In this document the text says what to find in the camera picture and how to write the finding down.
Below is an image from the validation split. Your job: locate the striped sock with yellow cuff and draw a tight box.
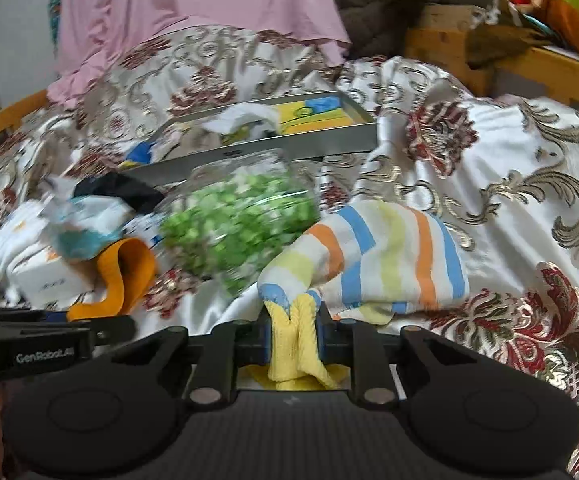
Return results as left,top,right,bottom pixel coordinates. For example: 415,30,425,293
257,201,470,392

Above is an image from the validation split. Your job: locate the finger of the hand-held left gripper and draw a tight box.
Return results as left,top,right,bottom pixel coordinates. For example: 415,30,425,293
0,309,137,348

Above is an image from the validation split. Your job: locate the floral satin blanket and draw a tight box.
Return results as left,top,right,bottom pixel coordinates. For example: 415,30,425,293
0,25,579,478

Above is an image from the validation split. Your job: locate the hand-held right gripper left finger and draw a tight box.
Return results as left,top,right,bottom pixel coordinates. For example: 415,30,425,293
114,321,274,403

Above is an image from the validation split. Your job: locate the wooden bed rail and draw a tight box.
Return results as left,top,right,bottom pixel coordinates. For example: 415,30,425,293
0,89,50,171

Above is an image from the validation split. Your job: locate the grey tray with cartoon print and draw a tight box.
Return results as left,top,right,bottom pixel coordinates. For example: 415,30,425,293
120,91,377,186

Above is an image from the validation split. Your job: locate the light blue patterned cloth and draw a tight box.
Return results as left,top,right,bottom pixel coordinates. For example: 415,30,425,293
42,192,135,261

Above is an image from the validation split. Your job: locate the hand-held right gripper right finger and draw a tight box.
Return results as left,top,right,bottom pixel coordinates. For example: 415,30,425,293
318,307,470,406

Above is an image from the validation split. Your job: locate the orange sock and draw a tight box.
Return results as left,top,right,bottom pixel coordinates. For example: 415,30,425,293
67,239,158,322

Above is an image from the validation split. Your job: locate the pink hanging sheet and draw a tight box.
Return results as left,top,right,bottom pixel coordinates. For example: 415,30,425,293
50,0,353,108

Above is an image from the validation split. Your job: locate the pale wooden box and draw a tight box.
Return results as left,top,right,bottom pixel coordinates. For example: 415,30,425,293
419,4,490,31

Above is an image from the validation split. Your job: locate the colourful narrow wall poster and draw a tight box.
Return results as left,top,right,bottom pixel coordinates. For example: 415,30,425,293
47,0,65,53

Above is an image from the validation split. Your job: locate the black striped sock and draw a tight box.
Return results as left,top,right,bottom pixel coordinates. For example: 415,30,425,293
74,172,165,213

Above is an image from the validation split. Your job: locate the grey beige cloth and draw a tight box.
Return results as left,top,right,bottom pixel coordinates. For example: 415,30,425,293
162,122,225,156

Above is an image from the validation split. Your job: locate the brown puffer jacket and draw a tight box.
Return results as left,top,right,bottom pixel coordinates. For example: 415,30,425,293
329,0,535,58

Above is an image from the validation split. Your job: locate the bag of green pieces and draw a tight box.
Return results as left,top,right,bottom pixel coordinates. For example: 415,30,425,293
160,149,321,297

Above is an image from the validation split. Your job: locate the white and orange box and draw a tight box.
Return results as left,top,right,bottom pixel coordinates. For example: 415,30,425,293
7,247,98,308

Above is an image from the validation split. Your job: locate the wooden bunk bed frame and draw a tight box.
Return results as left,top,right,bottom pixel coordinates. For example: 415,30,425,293
404,27,579,126

